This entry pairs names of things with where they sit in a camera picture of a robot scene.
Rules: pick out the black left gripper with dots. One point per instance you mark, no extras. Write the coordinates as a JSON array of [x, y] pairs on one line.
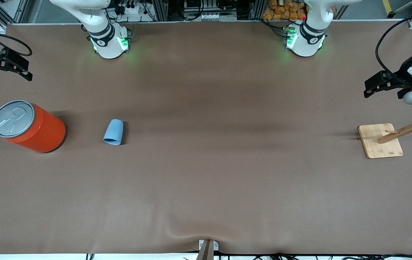
[[404, 75]]

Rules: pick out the light blue plastic cup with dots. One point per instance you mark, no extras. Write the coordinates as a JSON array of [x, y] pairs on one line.
[[113, 131]]

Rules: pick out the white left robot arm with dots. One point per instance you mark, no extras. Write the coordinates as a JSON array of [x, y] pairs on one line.
[[308, 39]]

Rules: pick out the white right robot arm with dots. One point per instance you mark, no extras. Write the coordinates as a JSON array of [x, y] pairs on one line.
[[106, 39]]

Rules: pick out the wooden cup rack with base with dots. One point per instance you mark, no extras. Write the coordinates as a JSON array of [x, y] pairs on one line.
[[379, 142]]

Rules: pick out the orange can with silver lid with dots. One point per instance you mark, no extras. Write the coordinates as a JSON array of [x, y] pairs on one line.
[[39, 133]]

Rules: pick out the orange snack packets pile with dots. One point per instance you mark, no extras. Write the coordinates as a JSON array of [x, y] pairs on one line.
[[285, 9]]

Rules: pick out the white power strip with plugs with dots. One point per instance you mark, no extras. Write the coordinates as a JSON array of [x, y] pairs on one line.
[[130, 9]]

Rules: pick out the long white power strip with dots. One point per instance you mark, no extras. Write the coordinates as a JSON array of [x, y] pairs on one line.
[[217, 16]]

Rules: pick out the brown table mat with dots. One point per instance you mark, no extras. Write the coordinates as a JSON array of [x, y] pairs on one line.
[[206, 162]]

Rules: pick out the aluminium frame post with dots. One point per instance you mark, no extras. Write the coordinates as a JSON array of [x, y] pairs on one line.
[[159, 10]]

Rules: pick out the metal clamp bracket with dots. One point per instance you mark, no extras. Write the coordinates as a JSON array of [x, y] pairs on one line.
[[216, 245]]

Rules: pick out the brown camera post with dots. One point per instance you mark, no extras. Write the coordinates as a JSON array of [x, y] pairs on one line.
[[206, 252]]

